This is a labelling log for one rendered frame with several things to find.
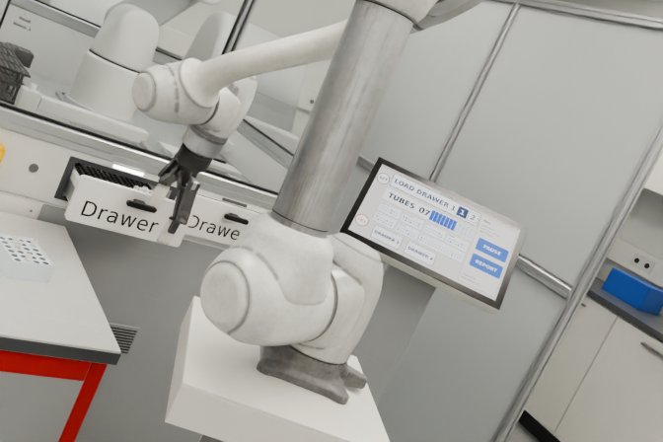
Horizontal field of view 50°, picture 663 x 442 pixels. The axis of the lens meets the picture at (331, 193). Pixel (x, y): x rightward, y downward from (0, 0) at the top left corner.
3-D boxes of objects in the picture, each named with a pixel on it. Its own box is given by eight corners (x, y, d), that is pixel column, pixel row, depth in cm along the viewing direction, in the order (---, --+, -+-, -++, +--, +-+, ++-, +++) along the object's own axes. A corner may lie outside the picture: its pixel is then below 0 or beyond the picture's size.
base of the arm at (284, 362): (366, 413, 131) (379, 388, 130) (256, 371, 128) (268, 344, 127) (354, 370, 149) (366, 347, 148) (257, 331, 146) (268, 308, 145)
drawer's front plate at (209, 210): (262, 254, 207) (278, 220, 205) (173, 230, 190) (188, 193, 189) (260, 252, 208) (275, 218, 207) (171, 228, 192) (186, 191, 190)
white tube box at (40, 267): (48, 282, 142) (55, 265, 141) (6, 278, 136) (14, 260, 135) (27, 254, 150) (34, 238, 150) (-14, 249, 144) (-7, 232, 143)
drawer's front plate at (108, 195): (179, 248, 179) (195, 208, 177) (64, 219, 162) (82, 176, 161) (177, 245, 180) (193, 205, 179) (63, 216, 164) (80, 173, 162)
